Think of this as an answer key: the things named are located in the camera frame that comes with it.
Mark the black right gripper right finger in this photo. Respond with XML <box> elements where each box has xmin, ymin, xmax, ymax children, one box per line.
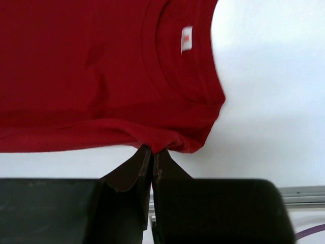
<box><xmin>152</xmin><ymin>150</ymin><xmax>296</xmax><ymax>243</ymax></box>

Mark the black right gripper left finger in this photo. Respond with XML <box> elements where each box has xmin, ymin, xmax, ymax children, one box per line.
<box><xmin>1</xmin><ymin>146</ymin><xmax>151</xmax><ymax>243</ymax></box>

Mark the dark red t-shirt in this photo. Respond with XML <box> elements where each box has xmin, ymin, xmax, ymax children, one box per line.
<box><xmin>1</xmin><ymin>1</ymin><xmax>225</xmax><ymax>153</ymax></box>

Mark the aluminium table edge rail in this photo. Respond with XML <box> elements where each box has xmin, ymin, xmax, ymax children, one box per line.
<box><xmin>148</xmin><ymin>187</ymin><xmax>325</xmax><ymax>227</ymax></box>

